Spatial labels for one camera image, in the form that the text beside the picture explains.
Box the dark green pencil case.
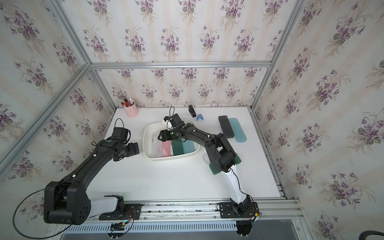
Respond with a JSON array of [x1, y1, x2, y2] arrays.
[[171, 140, 184, 156], [208, 152, 242, 175]]

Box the white plastic storage box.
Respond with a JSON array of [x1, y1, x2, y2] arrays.
[[142, 119, 201, 162]]

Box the pink pencil case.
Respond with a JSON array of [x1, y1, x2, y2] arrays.
[[162, 141, 172, 158]]

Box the black pencil case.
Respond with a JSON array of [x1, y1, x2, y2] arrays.
[[218, 116, 235, 139]]

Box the dark green pencil case front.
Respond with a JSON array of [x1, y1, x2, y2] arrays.
[[208, 152, 242, 175]]

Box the light teal pencil case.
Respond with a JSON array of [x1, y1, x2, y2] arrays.
[[229, 118, 247, 143], [182, 140, 196, 154]]

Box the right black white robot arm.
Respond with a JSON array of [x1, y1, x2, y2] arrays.
[[158, 114, 260, 220]]

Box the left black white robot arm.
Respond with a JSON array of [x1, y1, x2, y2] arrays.
[[44, 127, 140, 225]]

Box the black stapler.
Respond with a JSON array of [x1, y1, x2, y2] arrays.
[[188, 105, 197, 118]]

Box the blue white small clip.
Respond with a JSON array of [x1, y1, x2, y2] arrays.
[[197, 114, 204, 121]]

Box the pink pen holder cup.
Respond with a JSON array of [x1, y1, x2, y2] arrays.
[[124, 104, 139, 118]]

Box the pens in cup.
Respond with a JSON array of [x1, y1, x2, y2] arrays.
[[121, 98, 135, 108]]

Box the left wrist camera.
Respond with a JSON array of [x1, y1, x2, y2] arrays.
[[111, 127, 131, 142]]

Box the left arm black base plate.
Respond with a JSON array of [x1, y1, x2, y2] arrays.
[[99, 204, 142, 221]]

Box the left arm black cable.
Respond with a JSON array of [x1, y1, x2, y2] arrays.
[[12, 187, 73, 240]]

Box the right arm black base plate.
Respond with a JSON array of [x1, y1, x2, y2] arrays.
[[217, 202, 260, 219]]

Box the aluminium front rail frame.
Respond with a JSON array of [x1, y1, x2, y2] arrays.
[[60, 198, 313, 240]]

